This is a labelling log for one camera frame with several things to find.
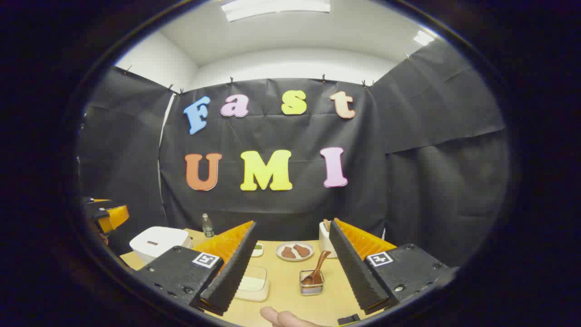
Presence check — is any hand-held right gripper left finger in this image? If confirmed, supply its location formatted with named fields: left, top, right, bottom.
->
left=136, top=221, right=257, bottom=317

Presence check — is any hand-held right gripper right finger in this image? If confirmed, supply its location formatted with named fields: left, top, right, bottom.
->
left=329, top=218, right=459, bottom=315

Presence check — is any clear rice container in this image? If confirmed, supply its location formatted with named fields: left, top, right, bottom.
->
left=234, top=266, right=269, bottom=302

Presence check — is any brown wooden spoon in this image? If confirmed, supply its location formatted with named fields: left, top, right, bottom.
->
left=301, top=250, right=332, bottom=287

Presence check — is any metal wire chopstick holder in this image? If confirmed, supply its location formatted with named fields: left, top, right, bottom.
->
left=299, top=269, right=325, bottom=296

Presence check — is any white rice cooker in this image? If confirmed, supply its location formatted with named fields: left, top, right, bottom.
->
left=129, top=226, right=193, bottom=265

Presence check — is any white toaster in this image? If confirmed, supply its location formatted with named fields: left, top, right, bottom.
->
left=319, top=219, right=339, bottom=258

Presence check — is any white round plate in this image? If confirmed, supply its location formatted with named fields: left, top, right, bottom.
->
left=276, top=242, right=315, bottom=262

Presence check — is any black backdrop cloth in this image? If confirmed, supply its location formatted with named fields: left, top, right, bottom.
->
left=77, top=39, right=511, bottom=268

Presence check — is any large ceiling light panel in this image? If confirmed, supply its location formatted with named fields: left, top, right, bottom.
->
left=221, top=0, right=331, bottom=22

